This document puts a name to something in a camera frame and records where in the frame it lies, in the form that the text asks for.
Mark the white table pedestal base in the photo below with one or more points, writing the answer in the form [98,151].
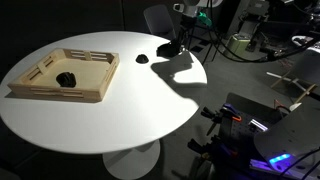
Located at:
[133,163]

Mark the black bracket plate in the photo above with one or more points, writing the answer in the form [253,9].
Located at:
[169,50]

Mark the white round table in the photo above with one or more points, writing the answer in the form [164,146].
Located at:
[143,102]

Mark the black clamp with orange tip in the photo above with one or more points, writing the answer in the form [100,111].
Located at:
[226,111]

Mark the black object inside tray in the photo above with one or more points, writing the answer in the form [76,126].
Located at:
[66,79]

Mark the small black round object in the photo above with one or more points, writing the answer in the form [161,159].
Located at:
[142,59]

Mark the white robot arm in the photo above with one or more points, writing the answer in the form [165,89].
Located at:
[191,8]

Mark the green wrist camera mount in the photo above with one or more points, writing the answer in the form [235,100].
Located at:
[205,19]

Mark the wooden slatted tray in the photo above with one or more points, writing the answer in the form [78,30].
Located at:
[93,71]

